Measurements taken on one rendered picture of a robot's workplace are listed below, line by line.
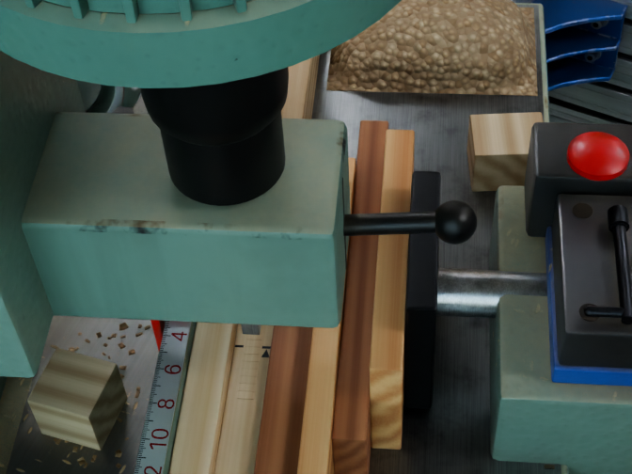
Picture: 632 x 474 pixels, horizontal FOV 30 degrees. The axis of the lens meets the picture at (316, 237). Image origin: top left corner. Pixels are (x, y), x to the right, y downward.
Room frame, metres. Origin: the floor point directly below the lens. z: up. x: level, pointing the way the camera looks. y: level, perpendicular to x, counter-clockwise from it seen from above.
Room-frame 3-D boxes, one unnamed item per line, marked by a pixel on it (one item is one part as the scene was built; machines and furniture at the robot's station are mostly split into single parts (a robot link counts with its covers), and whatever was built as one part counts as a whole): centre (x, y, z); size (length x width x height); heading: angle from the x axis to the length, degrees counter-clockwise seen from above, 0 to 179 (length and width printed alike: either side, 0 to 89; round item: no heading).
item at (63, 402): (0.40, 0.16, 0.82); 0.04 x 0.04 x 0.04; 68
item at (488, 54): (0.62, -0.09, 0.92); 0.14 x 0.09 x 0.04; 82
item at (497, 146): (0.50, -0.12, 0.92); 0.04 x 0.04 x 0.03; 87
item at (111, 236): (0.36, 0.06, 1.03); 0.14 x 0.07 x 0.09; 82
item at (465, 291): (0.37, -0.08, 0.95); 0.09 x 0.07 x 0.09; 172
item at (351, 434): (0.39, -0.02, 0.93); 0.22 x 0.02 x 0.05; 172
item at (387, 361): (0.39, -0.04, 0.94); 0.16 x 0.02 x 0.08; 172
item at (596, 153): (0.39, -0.14, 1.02); 0.03 x 0.03 x 0.01
